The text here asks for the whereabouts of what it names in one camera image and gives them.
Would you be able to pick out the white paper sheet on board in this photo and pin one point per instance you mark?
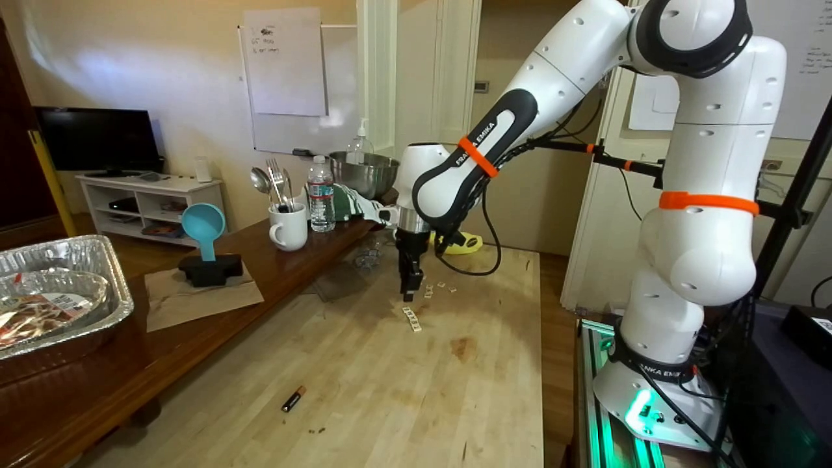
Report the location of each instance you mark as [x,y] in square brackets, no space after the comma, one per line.
[283,60]

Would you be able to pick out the dark wooden side counter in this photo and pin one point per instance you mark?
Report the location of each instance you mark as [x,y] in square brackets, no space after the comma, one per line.
[86,391]

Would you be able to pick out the black block stand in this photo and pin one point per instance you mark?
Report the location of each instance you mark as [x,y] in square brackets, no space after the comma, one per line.
[208,270]

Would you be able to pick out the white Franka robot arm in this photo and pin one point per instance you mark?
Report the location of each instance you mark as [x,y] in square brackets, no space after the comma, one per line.
[691,216]

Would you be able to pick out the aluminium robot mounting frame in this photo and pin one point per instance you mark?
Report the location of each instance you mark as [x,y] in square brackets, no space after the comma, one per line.
[599,405]

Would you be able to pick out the clear plastic water bottle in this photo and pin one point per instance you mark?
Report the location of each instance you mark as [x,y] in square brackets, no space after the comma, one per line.
[320,197]

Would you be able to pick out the yellow pole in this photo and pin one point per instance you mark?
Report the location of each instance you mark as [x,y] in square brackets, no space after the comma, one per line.
[52,178]

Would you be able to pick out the aluminium foil tray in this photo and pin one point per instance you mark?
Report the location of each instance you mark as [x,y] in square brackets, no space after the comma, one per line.
[95,286]

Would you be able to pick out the black tripod with boom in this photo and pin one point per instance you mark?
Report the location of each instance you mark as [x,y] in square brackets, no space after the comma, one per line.
[782,216]

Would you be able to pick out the white mug holding spoons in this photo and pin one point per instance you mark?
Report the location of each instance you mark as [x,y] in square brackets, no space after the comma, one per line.
[290,229]

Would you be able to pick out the red packet in tray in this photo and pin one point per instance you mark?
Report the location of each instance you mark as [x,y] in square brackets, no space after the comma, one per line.
[39,312]

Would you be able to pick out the large steel mixing bowl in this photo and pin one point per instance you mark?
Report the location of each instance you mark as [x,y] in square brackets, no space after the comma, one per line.
[366,173]

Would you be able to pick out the blue plastic funnel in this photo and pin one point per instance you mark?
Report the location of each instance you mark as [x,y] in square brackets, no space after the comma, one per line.
[204,227]

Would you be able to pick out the white television shelf unit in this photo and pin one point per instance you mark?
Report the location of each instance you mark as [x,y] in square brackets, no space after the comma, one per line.
[152,208]

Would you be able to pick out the black flat television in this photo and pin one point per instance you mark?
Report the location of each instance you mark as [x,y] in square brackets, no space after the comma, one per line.
[99,139]

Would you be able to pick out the black marker pen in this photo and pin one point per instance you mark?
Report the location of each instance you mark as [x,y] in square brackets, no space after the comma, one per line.
[291,401]

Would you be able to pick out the dark wooden cabinet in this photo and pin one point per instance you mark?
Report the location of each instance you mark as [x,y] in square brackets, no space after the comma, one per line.
[19,131]

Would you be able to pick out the white wall board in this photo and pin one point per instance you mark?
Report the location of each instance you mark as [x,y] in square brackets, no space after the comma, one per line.
[342,86]

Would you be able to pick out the white refrigerator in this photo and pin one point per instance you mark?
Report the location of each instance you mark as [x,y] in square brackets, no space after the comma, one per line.
[606,216]

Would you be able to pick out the black computer box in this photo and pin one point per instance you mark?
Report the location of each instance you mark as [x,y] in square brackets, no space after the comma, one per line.
[793,379]

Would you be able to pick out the brown cardboard sheet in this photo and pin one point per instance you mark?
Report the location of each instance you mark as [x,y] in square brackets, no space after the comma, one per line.
[217,303]

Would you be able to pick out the metal spoon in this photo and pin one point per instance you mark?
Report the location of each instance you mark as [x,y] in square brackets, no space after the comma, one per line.
[279,178]
[261,180]

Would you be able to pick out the cream letter tile P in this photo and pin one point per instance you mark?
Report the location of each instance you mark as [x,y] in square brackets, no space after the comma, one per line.
[415,323]

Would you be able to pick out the green striped white towel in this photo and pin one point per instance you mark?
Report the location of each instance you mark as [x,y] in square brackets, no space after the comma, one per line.
[352,205]

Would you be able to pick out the clear pump dispenser bottle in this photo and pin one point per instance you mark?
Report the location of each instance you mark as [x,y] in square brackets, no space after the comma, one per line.
[357,145]

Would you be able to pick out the cream letter tile Y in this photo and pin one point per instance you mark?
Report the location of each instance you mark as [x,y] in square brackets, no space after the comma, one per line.
[418,330]

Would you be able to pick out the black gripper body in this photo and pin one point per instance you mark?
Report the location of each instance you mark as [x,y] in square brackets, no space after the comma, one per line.
[412,248]

